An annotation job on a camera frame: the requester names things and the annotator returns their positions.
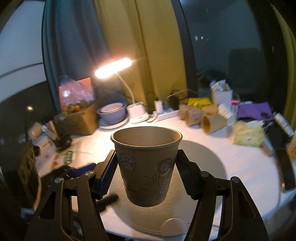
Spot paper cup far left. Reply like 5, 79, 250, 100
179, 104, 192, 120

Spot paper cup middle floral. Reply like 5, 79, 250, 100
185, 108, 205, 126

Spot paper cup plain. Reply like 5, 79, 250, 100
202, 104, 219, 115
201, 115, 226, 135

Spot white desk lamp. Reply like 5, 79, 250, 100
94, 57, 149, 124

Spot round grey placemat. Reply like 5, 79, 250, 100
99, 138, 227, 237

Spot white usb charger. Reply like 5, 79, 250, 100
154, 100, 164, 114

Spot yellow tissue pack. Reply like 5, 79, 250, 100
233, 120, 265, 147

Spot plastic bag of fruit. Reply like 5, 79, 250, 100
59, 75, 96, 115

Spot purple bowl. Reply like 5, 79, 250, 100
96, 102, 127, 125

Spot white round puck device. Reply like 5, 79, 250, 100
161, 217, 188, 237

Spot white lattice basket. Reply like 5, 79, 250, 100
211, 90, 233, 108

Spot white tube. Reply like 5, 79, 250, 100
273, 112, 295, 138

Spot floral brown paper cup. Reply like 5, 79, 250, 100
111, 126, 183, 207

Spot white paper cup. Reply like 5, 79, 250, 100
218, 104, 236, 126

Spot paper cup rear plain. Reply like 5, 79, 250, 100
202, 104, 219, 115

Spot yellow curtain right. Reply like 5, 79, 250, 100
272, 5, 295, 129

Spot paper cup front plain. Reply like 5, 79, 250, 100
201, 115, 226, 135

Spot yellow curtain left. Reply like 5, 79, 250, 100
94, 1, 187, 111

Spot purple cloth pouch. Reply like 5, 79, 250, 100
237, 102, 273, 122

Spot white plate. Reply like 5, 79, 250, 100
98, 114, 130, 130

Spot black power adapter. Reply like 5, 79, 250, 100
169, 95, 179, 110

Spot yellow curtain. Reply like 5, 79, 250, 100
94, 1, 187, 111
272, 5, 295, 129

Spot teal curtain left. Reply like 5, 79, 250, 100
41, 0, 130, 112

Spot cardboard box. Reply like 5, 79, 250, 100
54, 101, 99, 136

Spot white power strip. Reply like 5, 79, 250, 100
154, 108, 179, 121

